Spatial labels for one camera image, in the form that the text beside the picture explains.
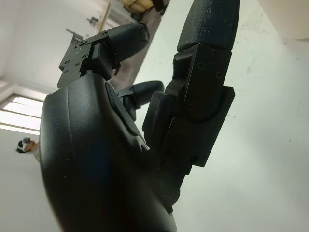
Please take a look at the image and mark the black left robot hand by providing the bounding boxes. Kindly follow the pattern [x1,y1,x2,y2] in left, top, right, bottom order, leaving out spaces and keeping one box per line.
[40,0,242,232]

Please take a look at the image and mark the person wearing VR headset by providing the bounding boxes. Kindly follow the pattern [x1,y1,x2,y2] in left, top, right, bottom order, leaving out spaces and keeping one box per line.
[15,136,42,162]

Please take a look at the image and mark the white two-slot toaster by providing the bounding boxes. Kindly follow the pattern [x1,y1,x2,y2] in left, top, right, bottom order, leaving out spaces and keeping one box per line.
[257,0,309,41]

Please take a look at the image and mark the bright window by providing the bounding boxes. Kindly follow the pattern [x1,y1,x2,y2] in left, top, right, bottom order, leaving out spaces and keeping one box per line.
[0,83,45,132]

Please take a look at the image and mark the wooden pole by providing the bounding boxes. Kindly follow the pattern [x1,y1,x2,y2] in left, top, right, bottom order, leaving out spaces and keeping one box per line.
[98,0,112,33]

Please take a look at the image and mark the stacked cardboard boxes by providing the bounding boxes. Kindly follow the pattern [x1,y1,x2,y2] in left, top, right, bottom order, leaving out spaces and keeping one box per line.
[122,0,156,12]

